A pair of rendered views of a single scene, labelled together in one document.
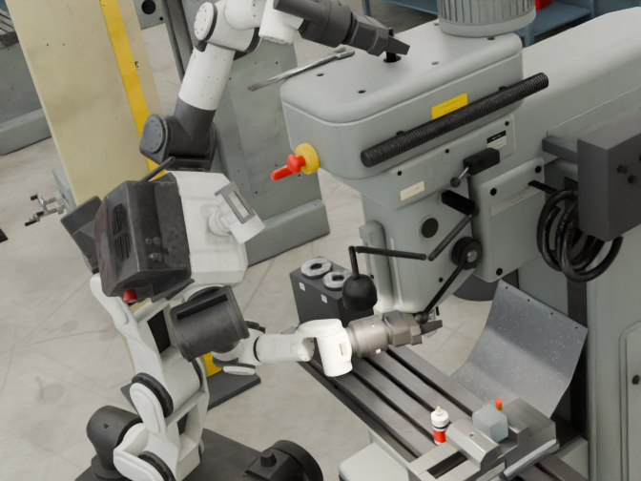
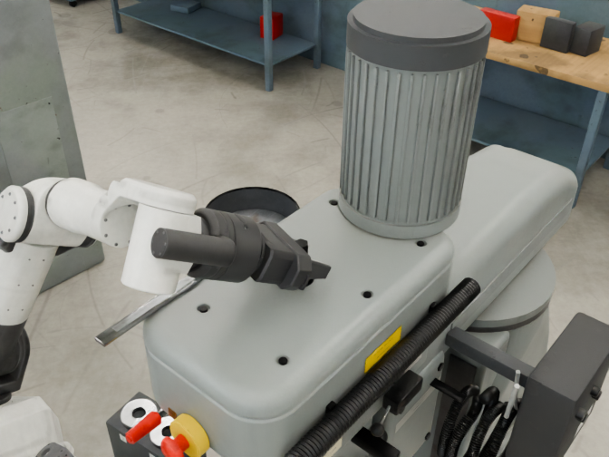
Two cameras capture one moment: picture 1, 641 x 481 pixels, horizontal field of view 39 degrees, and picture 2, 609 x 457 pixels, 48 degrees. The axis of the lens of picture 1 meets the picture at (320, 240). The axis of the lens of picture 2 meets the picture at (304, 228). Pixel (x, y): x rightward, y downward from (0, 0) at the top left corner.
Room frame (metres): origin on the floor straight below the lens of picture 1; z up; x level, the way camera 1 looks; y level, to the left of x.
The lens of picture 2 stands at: (1.02, 0.08, 2.53)
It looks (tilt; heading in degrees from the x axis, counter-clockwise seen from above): 36 degrees down; 337
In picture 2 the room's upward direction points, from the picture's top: 1 degrees clockwise
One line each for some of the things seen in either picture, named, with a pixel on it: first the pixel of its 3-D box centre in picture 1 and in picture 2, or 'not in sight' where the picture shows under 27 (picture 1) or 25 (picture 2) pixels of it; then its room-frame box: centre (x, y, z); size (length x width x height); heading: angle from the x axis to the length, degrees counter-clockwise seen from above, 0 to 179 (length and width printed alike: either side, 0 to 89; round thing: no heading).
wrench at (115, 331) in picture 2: (300, 69); (170, 293); (1.74, -0.03, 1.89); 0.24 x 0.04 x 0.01; 118
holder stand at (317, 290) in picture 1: (332, 301); (158, 447); (2.15, 0.00, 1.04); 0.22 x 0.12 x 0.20; 34
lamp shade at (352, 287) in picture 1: (358, 288); not in sight; (1.54, -0.06, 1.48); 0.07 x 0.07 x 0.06
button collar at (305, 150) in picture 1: (306, 158); (189, 435); (1.60, 0.00, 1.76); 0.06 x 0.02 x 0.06; 27
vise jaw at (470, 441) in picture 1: (471, 442); not in sight; (1.50, -0.25, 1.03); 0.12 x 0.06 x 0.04; 26
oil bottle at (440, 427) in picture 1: (440, 424); not in sight; (1.62, -0.20, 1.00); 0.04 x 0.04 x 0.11
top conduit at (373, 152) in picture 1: (457, 117); (392, 362); (1.60, -0.31, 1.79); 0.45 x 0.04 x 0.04; 117
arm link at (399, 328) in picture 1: (389, 330); not in sight; (1.70, -0.12, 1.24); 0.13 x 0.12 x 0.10; 9
